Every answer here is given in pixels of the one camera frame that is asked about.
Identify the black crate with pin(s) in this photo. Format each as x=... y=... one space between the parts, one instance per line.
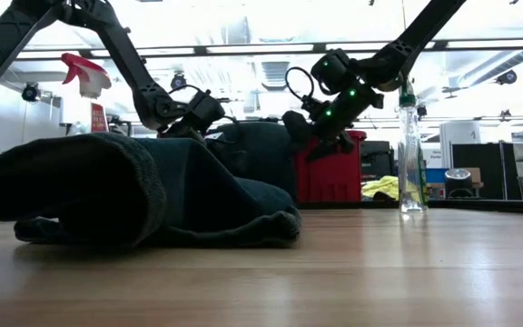
x=375 y=159

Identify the red plastic laundry bin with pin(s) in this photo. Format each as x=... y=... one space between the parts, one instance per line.
x=334 y=177

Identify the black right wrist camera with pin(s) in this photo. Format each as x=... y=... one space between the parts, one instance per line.
x=313 y=108

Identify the black cylindrical speaker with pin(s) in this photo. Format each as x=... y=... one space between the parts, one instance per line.
x=459 y=184

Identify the slim clear spray bottle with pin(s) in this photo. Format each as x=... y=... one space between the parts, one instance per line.
x=411 y=154

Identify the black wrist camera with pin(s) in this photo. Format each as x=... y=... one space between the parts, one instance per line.
x=313 y=108
x=207 y=106

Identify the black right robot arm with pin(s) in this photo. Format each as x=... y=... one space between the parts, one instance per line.
x=407 y=45

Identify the blue box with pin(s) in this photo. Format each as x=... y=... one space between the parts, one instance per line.
x=436 y=175

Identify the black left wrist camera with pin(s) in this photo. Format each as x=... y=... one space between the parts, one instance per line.
x=207 y=106

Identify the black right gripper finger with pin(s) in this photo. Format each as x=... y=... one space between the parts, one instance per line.
x=297 y=129
x=334 y=146

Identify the yellow garment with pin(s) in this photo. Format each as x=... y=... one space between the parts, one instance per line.
x=379 y=187

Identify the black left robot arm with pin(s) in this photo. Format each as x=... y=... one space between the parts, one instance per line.
x=125 y=54

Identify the black ceiling spotlight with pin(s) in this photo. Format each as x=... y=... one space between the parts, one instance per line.
x=506 y=77
x=178 y=81
x=30 y=92

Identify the black room partition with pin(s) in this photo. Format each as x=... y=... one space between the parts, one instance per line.
x=484 y=172

